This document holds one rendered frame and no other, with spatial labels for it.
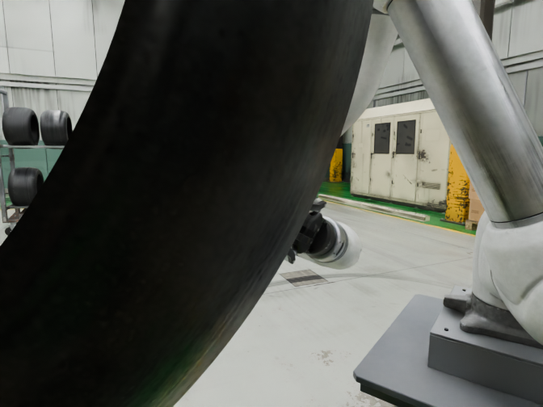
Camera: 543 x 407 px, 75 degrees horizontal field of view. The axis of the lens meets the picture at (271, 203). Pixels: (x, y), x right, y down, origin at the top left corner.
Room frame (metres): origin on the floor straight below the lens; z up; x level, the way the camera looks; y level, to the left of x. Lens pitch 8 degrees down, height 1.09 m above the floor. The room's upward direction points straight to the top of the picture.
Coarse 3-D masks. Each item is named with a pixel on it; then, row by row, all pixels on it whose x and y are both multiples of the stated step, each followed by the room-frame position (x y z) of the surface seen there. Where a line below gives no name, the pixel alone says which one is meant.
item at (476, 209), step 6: (474, 192) 4.80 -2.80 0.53; (474, 198) 4.80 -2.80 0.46; (474, 204) 4.80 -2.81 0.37; (480, 204) 4.73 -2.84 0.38; (474, 210) 4.80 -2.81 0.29; (480, 210) 4.72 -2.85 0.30; (474, 216) 4.79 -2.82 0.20; (480, 216) 4.71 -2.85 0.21; (468, 222) 4.86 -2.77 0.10; (474, 222) 4.77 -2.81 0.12; (468, 228) 4.85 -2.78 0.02; (474, 228) 4.84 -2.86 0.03
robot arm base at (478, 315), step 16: (448, 304) 0.75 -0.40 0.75; (464, 304) 0.73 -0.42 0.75; (480, 304) 0.69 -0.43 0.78; (464, 320) 0.68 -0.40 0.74; (480, 320) 0.67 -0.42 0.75; (496, 320) 0.65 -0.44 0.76; (512, 320) 0.63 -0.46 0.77; (496, 336) 0.64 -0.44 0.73; (512, 336) 0.63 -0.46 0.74; (528, 336) 0.62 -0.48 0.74
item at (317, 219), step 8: (312, 216) 0.61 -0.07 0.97; (320, 216) 0.62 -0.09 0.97; (320, 224) 0.63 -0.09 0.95; (328, 224) 0.64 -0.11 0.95; (304, 232) 0.59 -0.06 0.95; (312, 232) 0.62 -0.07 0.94; (320, 232) 0.64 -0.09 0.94; (328, 232) 0.63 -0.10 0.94; (296, 240) 0.60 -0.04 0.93; (320, 240) 0.63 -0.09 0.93; (328, 240) 0.63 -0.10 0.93; (304, 248) 0.62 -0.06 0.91; (312, 248) 0.64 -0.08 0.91; (320, 248) 0.62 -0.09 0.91; (328, 248) 0.64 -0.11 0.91
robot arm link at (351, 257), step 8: (344, 224) 0.75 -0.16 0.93; (352, 232) 0.74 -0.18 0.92; (352, 240) 0.72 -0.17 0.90; (352, 248) 0.72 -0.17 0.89; (360, 248) 0.77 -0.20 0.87; (304, 256) 0.77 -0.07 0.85; (344, 256) 0.70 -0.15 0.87; (352, 256) 0.73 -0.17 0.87; (320, 264) 0.75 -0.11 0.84; (328, 264) 0.72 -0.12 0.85; (336, 264) 0.72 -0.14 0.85; (344, 264) 0.73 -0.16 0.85; (352, 264) 0.76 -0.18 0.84
